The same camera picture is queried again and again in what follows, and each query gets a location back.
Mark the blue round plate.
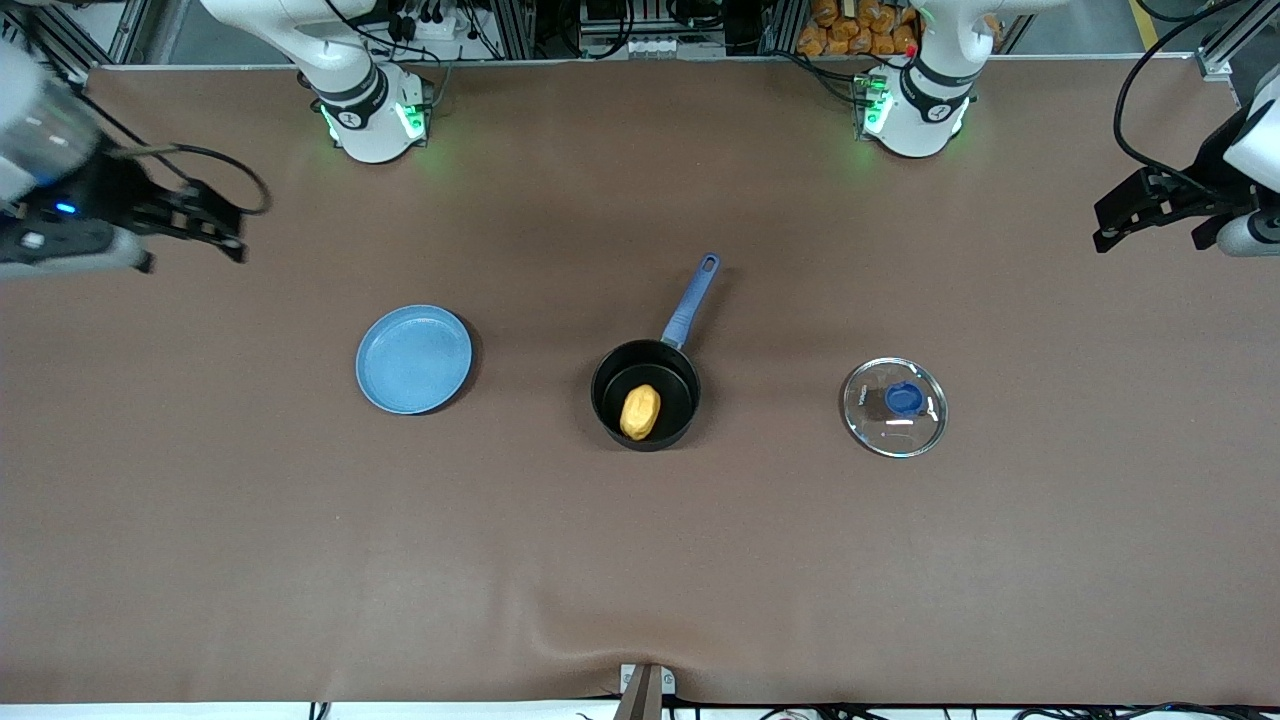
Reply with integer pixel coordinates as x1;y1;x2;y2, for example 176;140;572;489
355;304;474;416

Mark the pile of orange items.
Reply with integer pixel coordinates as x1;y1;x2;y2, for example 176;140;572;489
797;0;1004;58

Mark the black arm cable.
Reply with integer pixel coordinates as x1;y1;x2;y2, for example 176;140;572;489
1113;0;1251;201
75;92;272;217

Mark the brown table mat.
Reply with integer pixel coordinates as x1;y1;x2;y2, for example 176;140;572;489
0;55;1280;706

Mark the glass lid with blue knob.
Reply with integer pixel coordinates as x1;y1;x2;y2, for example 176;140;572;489
842;357;949;459

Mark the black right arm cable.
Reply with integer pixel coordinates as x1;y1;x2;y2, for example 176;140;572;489
75;92;272;217

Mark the yellow potato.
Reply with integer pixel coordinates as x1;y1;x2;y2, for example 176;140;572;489
620;384;662;442

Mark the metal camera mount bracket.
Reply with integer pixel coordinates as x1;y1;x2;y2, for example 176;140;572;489
612;662;677;720

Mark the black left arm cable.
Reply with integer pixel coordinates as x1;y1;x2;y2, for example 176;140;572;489
1113;0;1251;201

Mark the aluminium frame profile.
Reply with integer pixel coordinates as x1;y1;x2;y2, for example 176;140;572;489
1195;0;1280;81
15;5;151;76

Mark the black pot with blue handle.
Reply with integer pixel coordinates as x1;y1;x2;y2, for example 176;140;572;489
590;253;723;453

